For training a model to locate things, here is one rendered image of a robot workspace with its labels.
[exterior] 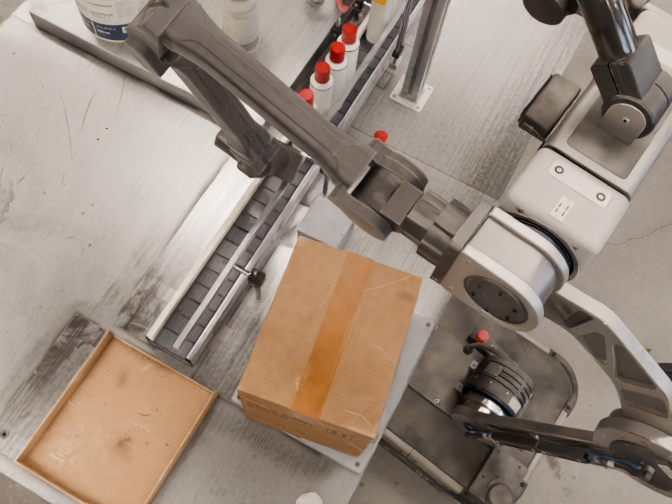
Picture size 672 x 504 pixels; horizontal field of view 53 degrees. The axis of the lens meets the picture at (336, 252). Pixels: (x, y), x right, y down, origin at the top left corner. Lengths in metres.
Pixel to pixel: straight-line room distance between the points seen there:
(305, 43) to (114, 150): 0.54
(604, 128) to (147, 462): 1.03
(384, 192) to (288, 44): 0.94
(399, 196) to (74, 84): 1.13
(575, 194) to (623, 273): 1.83
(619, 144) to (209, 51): 0.54
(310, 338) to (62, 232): 0.70
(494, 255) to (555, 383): 1.39
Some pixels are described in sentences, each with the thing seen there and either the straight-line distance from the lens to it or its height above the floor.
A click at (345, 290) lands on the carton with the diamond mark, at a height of 1.12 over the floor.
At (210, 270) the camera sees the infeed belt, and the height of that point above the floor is 0.88.
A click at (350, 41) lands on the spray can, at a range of 1.57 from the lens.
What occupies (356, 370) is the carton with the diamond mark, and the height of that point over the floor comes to 1.12.
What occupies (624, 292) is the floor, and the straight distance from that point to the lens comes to 2.69.
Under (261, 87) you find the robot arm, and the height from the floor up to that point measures 1.53.
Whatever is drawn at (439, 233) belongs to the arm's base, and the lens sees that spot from 0.86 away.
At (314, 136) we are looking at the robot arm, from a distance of 0.89.
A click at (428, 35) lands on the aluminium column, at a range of 1.60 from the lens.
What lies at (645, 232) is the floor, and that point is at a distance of 2.83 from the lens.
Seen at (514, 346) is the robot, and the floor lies 0.24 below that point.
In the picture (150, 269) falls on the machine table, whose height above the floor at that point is 0.83.
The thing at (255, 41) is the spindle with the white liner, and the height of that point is 0.91.
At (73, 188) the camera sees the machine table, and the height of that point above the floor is 0.83.
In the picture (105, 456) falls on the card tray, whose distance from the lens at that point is 1.47.
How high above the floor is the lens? 2.25
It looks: 66 degrees down
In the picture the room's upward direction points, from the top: 10 degrees clockwise
